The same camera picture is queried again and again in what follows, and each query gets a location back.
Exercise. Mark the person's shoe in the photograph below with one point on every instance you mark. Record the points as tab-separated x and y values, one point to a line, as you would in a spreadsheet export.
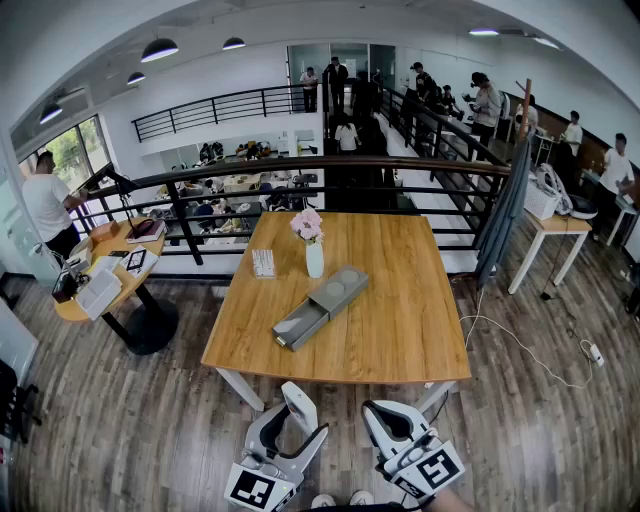
323	501
361	498

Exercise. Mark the black phone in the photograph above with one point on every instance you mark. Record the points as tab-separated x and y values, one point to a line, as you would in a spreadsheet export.
119	254

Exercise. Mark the grey hanging coat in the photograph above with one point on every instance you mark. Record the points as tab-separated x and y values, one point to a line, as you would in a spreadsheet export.
500	215

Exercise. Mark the small white device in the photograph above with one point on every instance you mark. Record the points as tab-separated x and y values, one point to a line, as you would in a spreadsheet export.
79	260

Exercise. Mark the person's dark green shirt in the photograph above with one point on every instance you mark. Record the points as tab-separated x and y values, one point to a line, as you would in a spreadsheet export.
350	509

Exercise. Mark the black round device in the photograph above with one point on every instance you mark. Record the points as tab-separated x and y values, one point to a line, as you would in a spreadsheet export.
584	207

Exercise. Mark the person's right forearm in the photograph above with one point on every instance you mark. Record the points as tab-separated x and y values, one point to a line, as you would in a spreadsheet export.
450	502

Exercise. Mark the maroon book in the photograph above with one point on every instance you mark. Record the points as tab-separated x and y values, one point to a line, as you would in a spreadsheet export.
150	234

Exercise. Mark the person's left shoe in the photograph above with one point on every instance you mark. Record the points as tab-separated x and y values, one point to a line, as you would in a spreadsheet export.
323	501

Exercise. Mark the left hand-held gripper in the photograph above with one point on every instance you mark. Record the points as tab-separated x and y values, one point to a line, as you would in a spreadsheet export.
260	487

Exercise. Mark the round wooden side table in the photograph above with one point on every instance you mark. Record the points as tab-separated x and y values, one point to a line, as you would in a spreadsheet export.
65	310

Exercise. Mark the white-legged wooden side table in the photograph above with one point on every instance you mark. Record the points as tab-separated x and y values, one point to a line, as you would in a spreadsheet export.
560	225

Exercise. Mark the white printed card pack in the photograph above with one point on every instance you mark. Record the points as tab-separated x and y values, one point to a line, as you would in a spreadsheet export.
263	263

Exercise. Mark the black curved balcony railing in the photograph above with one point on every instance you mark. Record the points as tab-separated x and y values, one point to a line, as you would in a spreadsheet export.
300	162

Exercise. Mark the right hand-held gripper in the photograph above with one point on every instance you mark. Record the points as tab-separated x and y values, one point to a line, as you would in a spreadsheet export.
430	470

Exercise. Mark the white table leg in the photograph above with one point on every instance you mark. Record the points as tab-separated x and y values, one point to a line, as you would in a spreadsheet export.
434	397
242	389

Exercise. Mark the white panel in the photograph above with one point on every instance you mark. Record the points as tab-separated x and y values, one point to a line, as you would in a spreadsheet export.
15	340

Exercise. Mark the ceiling strip light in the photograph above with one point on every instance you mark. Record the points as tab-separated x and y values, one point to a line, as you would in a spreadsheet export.
546	42
484	32

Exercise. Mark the large white box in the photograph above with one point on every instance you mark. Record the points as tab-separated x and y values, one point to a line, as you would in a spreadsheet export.
97	296

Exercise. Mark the black pendant lamp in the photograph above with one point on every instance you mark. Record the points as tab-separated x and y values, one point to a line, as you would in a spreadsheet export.
136	78
234	43
159	50
51	114

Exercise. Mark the white box with black frame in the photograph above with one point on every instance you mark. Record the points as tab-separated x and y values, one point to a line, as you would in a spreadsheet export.
150	262

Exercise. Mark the large window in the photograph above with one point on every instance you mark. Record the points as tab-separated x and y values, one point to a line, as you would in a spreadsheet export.
65	150

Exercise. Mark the white ceramic vase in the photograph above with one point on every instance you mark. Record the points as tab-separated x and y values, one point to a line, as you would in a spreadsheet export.
314	262

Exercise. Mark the white power adapter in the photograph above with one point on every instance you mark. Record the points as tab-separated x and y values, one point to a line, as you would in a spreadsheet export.
596	355

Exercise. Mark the black desk lamp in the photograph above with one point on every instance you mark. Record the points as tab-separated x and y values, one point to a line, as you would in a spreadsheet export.
120	181

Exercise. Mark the pink flower bouquet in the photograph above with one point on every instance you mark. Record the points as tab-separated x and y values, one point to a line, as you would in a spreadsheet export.
306	225

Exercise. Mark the small black box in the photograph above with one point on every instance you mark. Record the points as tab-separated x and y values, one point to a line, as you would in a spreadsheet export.
62	290

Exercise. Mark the black walkway railing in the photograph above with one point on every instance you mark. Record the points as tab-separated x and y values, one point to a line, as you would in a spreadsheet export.
450	129

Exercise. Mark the grey sliding drawer box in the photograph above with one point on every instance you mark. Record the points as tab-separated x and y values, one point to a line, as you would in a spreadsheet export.
345	290

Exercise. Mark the white perforated box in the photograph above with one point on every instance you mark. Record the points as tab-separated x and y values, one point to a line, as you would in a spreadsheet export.
537	202

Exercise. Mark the group of people at desks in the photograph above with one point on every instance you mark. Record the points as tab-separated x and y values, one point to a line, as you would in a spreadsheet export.
220	205

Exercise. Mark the black straight gallery railing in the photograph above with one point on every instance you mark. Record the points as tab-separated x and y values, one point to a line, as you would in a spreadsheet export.
215	110

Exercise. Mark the person's right shoe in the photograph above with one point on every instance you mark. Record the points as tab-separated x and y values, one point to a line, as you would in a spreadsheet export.
361	498

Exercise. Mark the black office chair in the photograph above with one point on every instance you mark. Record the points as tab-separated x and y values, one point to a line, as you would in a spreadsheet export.
10	400

